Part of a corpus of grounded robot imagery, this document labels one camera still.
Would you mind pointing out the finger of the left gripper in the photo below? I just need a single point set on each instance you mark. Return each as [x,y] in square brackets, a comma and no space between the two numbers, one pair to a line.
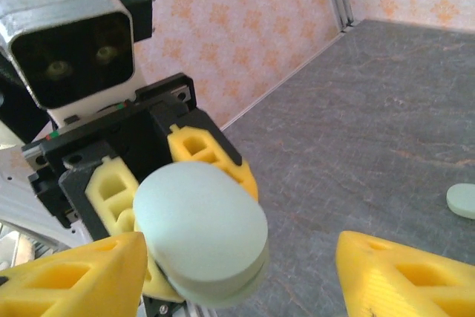
[222,146]
[96,191]

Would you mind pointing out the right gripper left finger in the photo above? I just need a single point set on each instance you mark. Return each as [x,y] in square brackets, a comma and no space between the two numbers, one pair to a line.
[67,283]

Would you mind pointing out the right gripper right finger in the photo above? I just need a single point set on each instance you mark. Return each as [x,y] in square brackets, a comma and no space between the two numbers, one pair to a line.
[408,283]

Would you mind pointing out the mint green earbud charging case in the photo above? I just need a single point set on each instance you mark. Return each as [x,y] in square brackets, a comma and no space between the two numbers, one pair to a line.
[462,202]
[200,220]

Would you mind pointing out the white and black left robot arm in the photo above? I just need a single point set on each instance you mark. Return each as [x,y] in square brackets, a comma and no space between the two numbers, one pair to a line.
[22,205]

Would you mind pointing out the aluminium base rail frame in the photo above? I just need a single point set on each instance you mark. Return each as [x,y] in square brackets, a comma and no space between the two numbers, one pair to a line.
[37,248]

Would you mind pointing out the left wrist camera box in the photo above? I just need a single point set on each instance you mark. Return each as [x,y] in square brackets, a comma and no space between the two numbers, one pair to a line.
[74,9]

